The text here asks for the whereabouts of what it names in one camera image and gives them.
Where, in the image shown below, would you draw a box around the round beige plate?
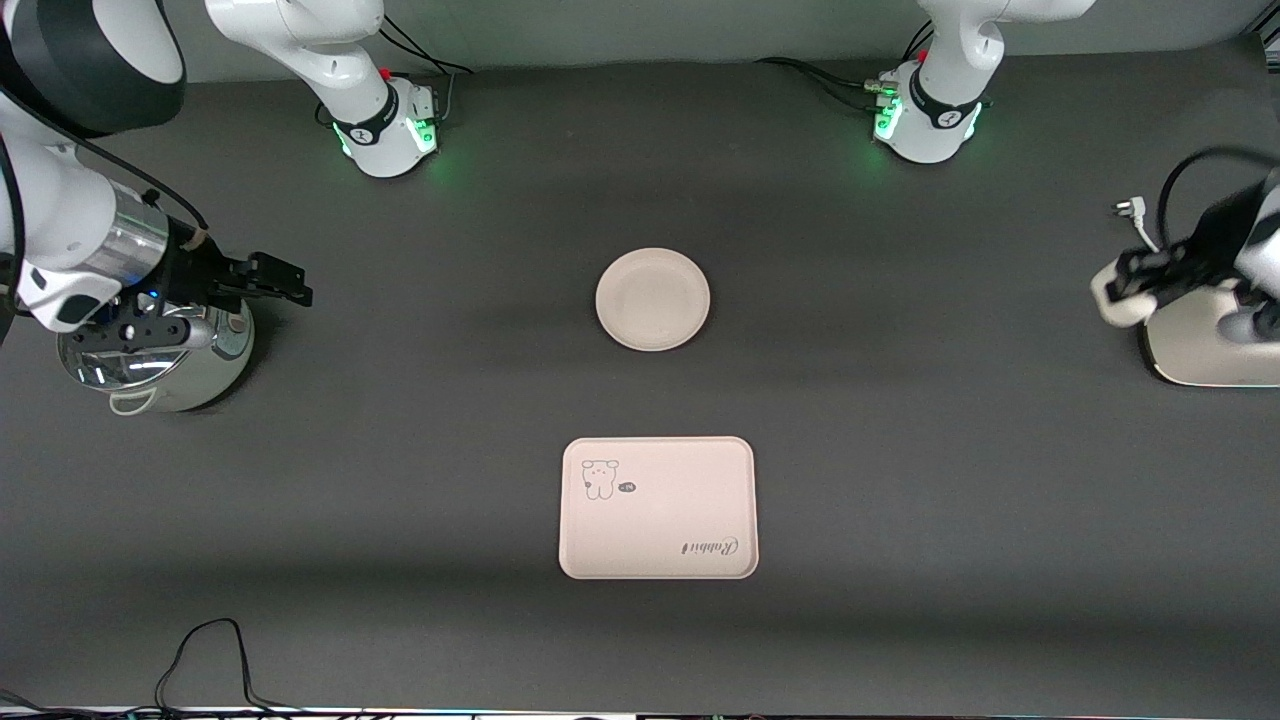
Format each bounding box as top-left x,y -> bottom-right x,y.
595,247 -> 712,353

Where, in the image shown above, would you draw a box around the black cable loop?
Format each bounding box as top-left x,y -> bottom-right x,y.
155,618 -> 301,717

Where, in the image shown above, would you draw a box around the white power cord with plug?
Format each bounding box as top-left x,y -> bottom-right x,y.
1112,197 -> 1161,251

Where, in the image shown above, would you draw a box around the white steamed bun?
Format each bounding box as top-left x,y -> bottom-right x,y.
1090,256 -> 1153,328

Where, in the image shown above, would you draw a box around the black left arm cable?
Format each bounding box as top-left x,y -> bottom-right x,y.
1157,147 -> 1280,263

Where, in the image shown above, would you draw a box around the black left base cables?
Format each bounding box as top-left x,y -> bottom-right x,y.
753,22 -> 936,113

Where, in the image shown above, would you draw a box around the steel pot with glass lid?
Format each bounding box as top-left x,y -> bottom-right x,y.
57,295 -> 256,416

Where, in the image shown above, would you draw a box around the glass pot lid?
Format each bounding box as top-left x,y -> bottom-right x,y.
57,335 -> 201,391

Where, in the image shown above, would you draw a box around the white toaster appliance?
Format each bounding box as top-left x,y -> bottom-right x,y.
1140,285 -> 1280,389

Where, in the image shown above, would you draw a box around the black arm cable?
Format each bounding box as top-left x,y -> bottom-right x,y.
1157,147 -> 1280,263
0,85 -> 211,301

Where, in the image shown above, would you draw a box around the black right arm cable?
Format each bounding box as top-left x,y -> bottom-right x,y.
0,85 -> 211,301

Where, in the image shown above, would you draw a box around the black base cables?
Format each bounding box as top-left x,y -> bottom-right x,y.
753,22 -> 936,113
375,15 -> 476,129

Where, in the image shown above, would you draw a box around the black right base cables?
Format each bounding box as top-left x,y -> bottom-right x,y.
375,15 -> 476,129

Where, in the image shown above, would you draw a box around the beige rectangular rabbit tray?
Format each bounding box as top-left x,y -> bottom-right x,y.
558,436 -> 760,581

